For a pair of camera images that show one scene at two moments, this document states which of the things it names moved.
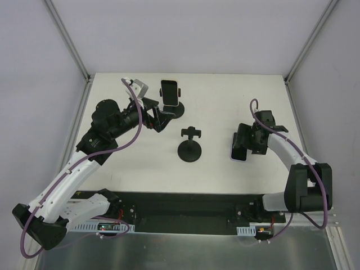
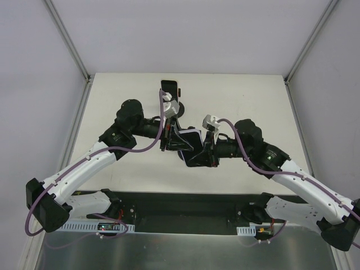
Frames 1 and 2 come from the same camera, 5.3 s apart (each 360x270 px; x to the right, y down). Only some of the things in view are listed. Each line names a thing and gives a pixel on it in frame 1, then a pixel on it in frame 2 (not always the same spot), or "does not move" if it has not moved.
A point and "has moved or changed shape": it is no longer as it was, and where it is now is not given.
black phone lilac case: [237, 153] has moved or changed shape
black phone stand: [178, 111] does not move
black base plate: [188, 212] does not move
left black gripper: [149, 113] → [163, 138]
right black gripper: [247, 138] → [211, 150]
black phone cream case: [170, 92] does not move
